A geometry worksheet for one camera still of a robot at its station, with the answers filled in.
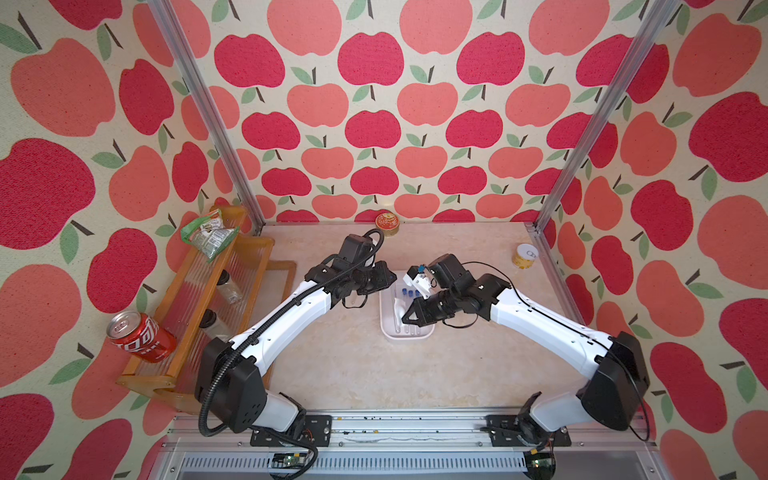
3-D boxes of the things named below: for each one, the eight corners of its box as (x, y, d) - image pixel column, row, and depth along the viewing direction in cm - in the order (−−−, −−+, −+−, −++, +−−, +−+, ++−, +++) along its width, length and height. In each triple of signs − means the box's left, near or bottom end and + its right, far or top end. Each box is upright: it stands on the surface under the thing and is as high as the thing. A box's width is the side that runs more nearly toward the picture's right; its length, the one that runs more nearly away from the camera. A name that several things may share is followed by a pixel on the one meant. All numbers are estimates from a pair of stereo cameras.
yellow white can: (514, 268, 110) (520, 257, 105) (509, 254, 114) (515, 243, 109) (534, 268, 110) (541, 257, 105) (528, 254, 114) (534, 243, 109)
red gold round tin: (372, 227, 125) (372, 218, 121) (386, 217, 128) (386, 208, 125) (389, 239, 120) (389, 230, 116) (402, 228, 124) (403, 219, 120)
